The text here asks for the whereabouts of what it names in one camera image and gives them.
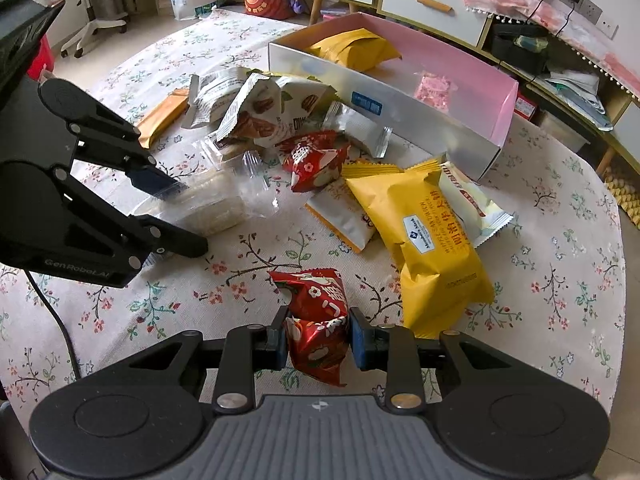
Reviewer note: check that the white and gold snack packet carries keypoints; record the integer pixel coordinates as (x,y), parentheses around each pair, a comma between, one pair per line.
(480,205)

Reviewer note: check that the yellow snack packet white label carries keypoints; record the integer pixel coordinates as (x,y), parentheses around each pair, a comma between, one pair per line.
(430,240)

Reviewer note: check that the floral tablecloth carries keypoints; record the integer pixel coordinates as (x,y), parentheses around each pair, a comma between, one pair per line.
(225,270)

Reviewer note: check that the orange brown bar packet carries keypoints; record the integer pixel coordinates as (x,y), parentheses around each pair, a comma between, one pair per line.
(160,117)

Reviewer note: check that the silver foil snack packet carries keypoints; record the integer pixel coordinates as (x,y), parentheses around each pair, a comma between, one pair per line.
(357,127)

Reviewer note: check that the orange white snack packet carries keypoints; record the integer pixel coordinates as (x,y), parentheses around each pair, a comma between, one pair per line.
(340,215)

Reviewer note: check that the white cookie-print snack packet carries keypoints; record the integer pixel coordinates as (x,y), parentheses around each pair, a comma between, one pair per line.
(255,110)

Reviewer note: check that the red snack packet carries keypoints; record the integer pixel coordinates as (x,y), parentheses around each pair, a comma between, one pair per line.
(312,160)
(315,310)

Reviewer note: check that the clear rice cake packet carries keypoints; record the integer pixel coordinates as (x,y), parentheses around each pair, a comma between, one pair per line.
(215,210)

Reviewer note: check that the clear plastic storage box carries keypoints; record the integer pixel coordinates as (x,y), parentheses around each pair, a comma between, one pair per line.
(340,11)

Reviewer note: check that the red chair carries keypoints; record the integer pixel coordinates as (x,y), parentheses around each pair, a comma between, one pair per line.
(40,57)

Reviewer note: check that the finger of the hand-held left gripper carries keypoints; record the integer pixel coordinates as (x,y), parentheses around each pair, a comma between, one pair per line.
(175,240)
(150,180)

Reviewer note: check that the yellow woven mat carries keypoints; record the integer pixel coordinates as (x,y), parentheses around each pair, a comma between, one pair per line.
(625,195)

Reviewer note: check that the white office chair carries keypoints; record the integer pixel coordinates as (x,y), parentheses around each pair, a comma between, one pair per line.
(92,20)

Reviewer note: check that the pile of white papers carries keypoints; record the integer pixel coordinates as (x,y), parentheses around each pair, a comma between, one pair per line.
(580,95)

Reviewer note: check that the wall outlet panel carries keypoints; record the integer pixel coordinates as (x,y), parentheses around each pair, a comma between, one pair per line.
(592,12)

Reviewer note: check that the plain yellow snack packet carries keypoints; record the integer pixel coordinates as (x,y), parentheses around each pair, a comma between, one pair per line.
(355,50)

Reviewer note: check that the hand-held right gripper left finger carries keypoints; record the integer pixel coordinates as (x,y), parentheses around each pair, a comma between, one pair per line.
(275,345)

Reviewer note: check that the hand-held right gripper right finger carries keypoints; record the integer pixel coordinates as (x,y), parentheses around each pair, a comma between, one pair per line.
(359,340)

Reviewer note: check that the pink speckled snack packet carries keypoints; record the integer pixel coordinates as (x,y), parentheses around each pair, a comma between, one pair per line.
(435,91)

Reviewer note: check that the silver pink cardboard box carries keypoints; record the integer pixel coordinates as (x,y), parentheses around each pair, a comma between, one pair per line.
(425,125)

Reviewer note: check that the black bag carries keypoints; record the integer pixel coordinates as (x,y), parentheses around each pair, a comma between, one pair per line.
(515,50)

